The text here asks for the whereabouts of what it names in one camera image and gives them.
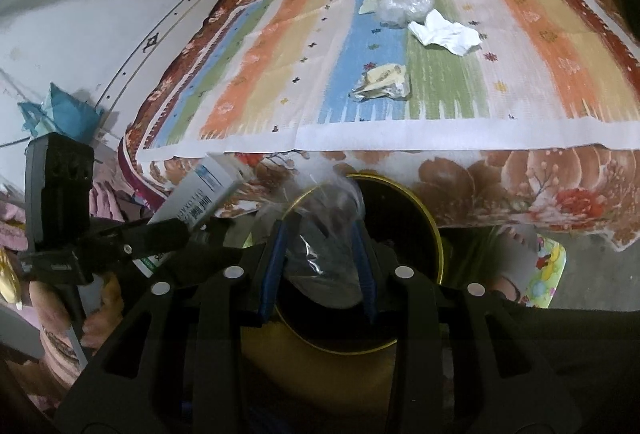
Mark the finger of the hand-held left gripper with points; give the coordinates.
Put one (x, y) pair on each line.
(165, 235)

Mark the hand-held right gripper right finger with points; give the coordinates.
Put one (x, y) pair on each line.
(362, 274)

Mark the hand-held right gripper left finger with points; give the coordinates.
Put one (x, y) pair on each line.
(272, 274)

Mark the clear plastic bag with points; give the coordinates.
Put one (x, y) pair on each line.
(320, 234)

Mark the black bin with gold rim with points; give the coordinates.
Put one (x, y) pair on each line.
(405, 224)

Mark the white and blue carton box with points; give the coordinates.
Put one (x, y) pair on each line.
(210, 186)

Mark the yellow foil wrapper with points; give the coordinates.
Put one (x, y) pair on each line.
(382, 81)

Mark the white tissue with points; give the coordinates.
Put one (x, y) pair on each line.
(440, 34)

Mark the clear plastic wrap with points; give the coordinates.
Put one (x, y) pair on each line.
(400, 9)

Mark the person's left hand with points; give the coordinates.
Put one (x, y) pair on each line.
(112, 296)

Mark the teal cloth bag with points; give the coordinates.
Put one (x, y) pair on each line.
(65, 111)

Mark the brown floral bed sheet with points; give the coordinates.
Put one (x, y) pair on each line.
(475, 184)

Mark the striped pastel mat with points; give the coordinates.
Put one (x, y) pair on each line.
(450, 89)

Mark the black garment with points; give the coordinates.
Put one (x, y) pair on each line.
(590, 364)

